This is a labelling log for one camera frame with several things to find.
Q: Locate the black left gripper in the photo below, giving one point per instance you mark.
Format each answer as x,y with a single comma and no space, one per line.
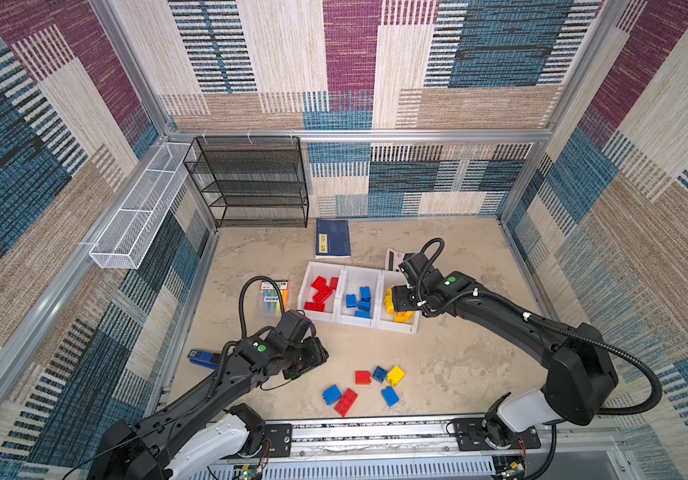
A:
316,354

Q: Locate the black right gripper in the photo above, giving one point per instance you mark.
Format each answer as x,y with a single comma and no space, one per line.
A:
399,298

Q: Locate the yellow square lego brick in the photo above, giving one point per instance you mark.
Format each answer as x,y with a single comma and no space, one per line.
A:
403,317

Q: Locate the yellow studded lego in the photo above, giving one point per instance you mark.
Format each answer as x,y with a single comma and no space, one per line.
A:
388,301

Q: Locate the red long lego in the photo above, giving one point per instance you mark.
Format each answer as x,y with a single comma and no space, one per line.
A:
314,306
346,401

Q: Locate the red long lego diagonal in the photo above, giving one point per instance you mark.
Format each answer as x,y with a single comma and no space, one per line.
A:
322,294

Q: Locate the red long lego bottom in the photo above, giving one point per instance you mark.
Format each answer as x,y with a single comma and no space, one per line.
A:
346,401

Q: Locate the light blue lego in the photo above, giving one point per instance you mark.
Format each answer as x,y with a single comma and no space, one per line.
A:
364,305

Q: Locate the small red lego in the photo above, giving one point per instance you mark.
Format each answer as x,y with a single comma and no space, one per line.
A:
363,378

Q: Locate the blue lego top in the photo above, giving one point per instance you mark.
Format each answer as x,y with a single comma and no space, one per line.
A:
351,301

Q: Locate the dark blue lego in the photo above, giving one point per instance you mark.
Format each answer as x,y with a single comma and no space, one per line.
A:
379,374

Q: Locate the blue lego bottom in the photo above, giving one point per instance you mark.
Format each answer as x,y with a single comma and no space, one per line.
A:
390,396

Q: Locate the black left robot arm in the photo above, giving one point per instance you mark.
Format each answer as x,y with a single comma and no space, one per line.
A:
209,422

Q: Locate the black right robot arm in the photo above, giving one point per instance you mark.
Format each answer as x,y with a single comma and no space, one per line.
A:
580,373

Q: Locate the colourful marker pack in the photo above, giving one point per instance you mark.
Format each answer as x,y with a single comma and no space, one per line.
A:
270,298

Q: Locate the pink calculator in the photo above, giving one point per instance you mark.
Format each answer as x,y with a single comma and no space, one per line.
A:
394,259

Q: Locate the white three-compartment bin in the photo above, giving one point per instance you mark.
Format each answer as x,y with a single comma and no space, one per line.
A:
350,280

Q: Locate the blue black stapler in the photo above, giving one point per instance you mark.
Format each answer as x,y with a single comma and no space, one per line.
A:
203,358

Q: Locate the dark blue book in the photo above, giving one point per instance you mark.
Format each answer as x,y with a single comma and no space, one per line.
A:
332,238

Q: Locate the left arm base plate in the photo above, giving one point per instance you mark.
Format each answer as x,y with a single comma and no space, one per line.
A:
276,439

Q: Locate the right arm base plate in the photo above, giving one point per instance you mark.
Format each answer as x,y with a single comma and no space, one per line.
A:
473,434

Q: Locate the aluminium rail front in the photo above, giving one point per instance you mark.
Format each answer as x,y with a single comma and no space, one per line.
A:
420,447

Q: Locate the black wire shelf rack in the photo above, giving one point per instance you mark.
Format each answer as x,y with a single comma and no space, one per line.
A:
250,181

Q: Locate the white wire mesh basket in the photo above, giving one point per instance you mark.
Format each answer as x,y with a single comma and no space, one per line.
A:
125,241

